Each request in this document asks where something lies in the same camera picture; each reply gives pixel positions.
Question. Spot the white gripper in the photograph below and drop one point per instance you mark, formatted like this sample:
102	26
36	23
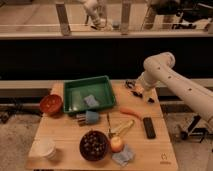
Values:
138	88

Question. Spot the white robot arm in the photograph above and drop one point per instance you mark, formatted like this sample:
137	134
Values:
160	68

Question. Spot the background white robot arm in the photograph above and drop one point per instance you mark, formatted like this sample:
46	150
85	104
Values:
96	10

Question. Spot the blue cylindrical brush holder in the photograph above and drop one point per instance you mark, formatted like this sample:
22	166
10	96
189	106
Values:
88	118

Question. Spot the orange carrot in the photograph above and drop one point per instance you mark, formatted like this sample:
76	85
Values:
129	112

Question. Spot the black remote control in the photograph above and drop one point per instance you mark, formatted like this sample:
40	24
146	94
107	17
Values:
149	129

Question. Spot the blue sponge in tray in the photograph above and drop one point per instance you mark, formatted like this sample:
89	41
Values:
91	101

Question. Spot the green plastic tray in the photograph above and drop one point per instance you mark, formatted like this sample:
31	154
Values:
75	91

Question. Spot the orange apple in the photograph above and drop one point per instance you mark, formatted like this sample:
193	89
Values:
116	144

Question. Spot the blue folded cloth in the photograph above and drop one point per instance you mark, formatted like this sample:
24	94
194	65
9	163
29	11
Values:
123	157

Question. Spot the dark bowl of beads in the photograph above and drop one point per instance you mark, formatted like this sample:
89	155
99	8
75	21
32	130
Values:
94	146

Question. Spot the red bowl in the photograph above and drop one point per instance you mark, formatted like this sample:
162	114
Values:
51	104

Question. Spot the white stacked bowls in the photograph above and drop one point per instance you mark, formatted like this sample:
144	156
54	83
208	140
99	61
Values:
43	148

